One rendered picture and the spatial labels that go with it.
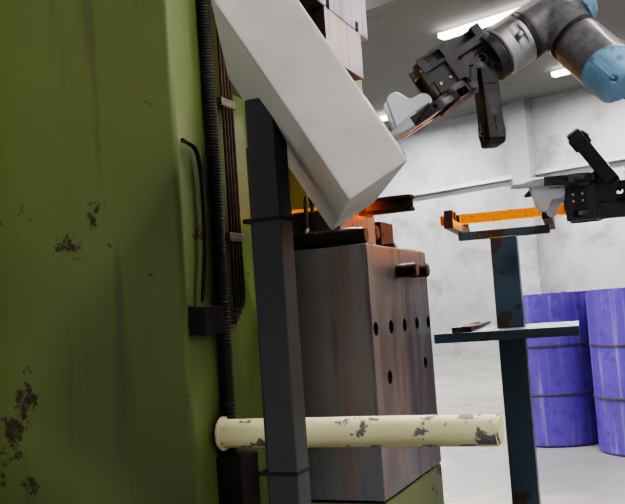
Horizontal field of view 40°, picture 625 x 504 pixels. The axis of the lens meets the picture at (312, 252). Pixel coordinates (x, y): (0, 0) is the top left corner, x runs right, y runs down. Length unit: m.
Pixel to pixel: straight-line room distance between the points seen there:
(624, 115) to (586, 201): 11.25
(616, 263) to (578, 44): 11.48
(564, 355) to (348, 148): 3.98
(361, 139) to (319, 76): 0.08
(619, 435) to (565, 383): 0.46
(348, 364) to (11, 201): 0.64
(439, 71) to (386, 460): 0.68
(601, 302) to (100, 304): 3.44
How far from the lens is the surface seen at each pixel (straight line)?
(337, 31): 1.71
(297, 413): 1.11
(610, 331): 4.55
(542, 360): 4.87
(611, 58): 1.25
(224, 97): 1.51
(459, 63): 1.25
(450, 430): 1.25
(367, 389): 1.53
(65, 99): 1.51
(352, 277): 1.53
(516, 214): 2.07
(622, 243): 12.68
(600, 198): 1.59
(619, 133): 12.81
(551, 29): 1.30
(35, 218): 1.52
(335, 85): 0.98
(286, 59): 0.98
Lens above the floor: 0.80
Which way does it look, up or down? 4 degrees up
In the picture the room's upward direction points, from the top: 4 degrees counter-clockwise
